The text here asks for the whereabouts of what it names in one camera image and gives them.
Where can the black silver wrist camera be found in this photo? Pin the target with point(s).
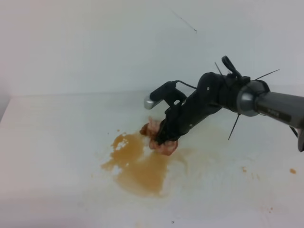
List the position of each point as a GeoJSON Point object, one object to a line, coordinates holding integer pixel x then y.
{"type": "Point", "coordinates": [166, 92]}

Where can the pink coffee-stained rag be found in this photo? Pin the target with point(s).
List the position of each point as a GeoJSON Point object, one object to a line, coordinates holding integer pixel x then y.
{"type": "Point", "coordinates": [152, 130]}

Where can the brown coffee stain puddle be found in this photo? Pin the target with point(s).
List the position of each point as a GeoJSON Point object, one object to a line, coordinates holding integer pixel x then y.
{"type": "Point", "coordinates": [140, 170]}

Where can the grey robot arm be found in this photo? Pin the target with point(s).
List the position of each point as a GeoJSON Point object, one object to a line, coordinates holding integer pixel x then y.
{"type": "Point", "coordinates": [256, 98]}

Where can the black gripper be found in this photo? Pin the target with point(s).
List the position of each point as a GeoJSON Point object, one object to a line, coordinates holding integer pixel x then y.
{"type": "Point", "coordinates": [214, 92]}

